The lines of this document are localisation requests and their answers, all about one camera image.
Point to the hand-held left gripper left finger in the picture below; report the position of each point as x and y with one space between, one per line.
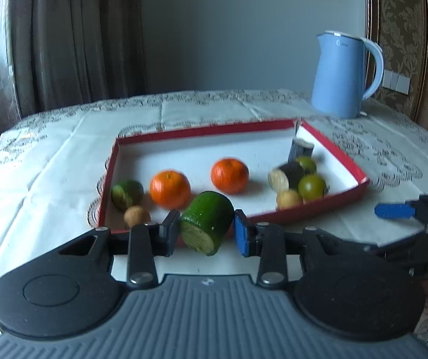
170 235

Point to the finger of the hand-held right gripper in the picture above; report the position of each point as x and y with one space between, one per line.
393 211

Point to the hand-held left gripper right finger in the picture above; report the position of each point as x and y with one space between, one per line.
242 235

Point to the green cucumber piece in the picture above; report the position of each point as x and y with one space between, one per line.
126 194
206 228

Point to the small brown round fruit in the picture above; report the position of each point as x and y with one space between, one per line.
137 216
288 199

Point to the orange mandarin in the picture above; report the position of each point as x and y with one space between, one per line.
230 175
170 189

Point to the dark sugarcane piece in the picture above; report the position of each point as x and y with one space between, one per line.
300 149
287 177

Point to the green tomato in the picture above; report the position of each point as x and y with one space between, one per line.
312 187
306 163

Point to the red cardboard box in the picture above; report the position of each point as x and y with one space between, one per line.
199 149

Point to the blue electric kettle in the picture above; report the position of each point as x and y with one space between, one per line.
339 78

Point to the brown curtain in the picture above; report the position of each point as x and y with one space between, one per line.
75 37

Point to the white wall switch panel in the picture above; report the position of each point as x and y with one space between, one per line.
396 82

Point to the gold framed wall panel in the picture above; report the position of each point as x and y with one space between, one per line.
404 18

